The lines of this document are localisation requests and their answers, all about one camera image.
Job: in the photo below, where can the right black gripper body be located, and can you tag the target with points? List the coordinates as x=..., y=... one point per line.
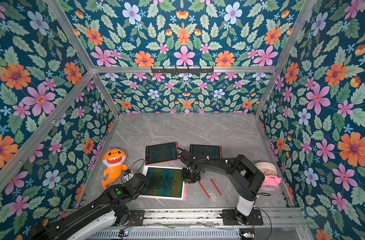
x=189, y=173

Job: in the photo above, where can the red stylus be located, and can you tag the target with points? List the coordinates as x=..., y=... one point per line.
x=216, y=187
x=204, y=190

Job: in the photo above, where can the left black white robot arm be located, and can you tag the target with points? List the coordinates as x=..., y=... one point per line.
x=109, y=209

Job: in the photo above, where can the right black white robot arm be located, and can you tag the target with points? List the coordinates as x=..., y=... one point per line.
x=245, y=177

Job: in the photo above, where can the pink white writing tablet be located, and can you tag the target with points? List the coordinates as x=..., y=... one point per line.
x=164, y=183

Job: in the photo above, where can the right red writing tablet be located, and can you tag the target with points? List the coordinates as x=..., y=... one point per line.
x=207, y=150

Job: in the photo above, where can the red writing tablet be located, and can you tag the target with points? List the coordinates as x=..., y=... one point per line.
x=207, y=150
x=161, y=153

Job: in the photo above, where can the left red writing tablet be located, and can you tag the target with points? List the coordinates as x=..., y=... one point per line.
x=161, y=153

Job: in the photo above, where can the masking tape roll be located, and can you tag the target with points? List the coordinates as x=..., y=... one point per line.
x=268, y=169

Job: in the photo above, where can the orange shark plush toy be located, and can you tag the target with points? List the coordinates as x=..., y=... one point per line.
x=114, y=162

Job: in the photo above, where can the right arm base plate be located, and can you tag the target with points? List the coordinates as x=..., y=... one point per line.
x=234, y=218

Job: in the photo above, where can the white slotted cable duct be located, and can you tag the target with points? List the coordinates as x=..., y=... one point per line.
x=166, y=234

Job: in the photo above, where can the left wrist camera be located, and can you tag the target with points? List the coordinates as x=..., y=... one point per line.
x=127, y=175

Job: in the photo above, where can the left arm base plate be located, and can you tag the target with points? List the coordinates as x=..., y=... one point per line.
x=131, y=218

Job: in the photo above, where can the black hook rail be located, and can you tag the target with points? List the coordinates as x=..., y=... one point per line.
x=181, y=70

